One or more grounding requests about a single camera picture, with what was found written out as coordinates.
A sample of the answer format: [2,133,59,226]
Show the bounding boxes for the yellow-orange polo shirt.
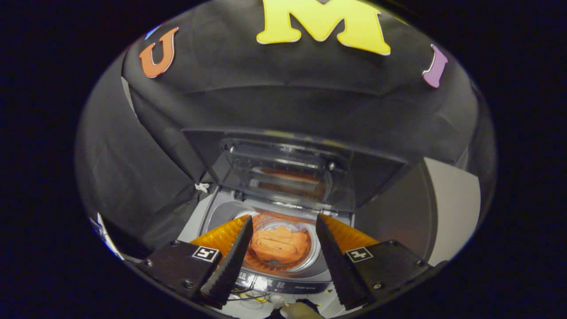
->
[250,226,310,263]

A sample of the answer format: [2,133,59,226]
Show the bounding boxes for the thin black floor cables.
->
[228,287,285,311]

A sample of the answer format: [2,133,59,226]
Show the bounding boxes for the black backdrop cloth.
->
[74,0,497,258]

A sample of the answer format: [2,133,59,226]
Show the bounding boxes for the beige cabinet with dark top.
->
[354,157,482,266]

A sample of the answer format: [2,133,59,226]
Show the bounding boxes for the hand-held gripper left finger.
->
[137,215,254,310]

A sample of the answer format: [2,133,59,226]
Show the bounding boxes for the grey washing machine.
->
[177,186,356,296]

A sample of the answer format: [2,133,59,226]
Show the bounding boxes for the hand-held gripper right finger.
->
[315,213,433,311]

